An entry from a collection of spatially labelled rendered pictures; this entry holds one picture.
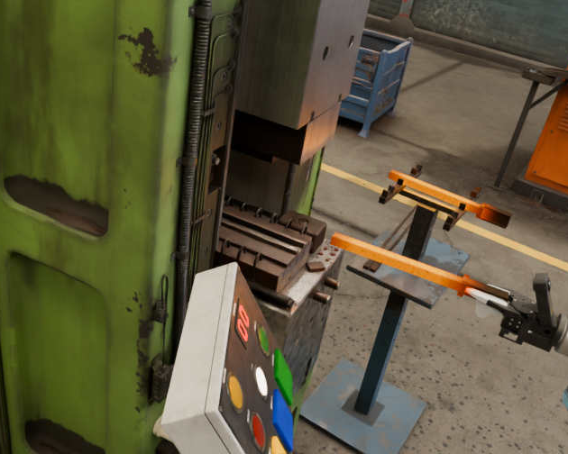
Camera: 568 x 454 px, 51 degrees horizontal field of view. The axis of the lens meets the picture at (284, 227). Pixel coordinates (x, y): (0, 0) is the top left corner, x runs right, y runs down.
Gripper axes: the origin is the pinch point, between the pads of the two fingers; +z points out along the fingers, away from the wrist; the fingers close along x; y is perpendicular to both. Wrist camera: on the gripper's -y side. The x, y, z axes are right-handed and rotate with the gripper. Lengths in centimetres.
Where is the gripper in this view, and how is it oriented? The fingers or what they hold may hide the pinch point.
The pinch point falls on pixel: (473, 286)
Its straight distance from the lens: 142.2
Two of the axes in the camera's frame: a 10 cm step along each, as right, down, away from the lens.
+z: -8.8, -3.7, 2.9
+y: -1.9, 8.5, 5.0
